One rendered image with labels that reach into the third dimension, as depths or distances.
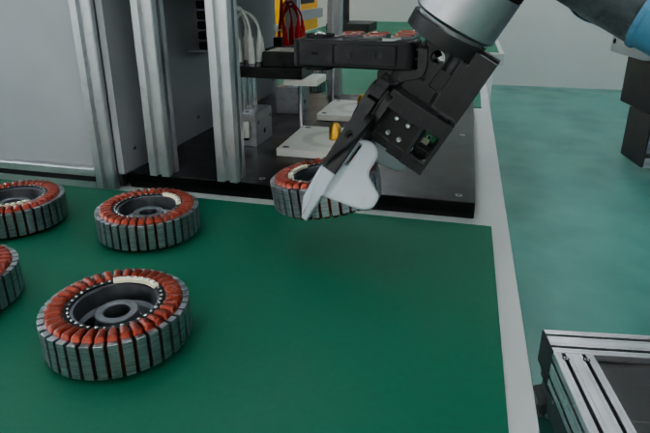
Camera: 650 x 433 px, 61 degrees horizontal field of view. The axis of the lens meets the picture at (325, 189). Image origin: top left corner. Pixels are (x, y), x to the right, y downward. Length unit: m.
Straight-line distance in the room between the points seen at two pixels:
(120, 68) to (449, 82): 0.46
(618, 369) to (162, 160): 1.10
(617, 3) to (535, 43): 5.76
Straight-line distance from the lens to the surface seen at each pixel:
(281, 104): 1.12
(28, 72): 0.86
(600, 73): 6.37
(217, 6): 0.71
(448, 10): 0.46
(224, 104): 0.72
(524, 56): 6.23
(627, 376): 1.44
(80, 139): 0.84
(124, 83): 0.80
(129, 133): 0.81
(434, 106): 0.49
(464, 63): 0.48
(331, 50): 0.51
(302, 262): 0.57
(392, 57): 0.49
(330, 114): 1.06
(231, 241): 0.62
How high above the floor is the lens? 1.02
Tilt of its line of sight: 21 degrees down
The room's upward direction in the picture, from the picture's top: straight up
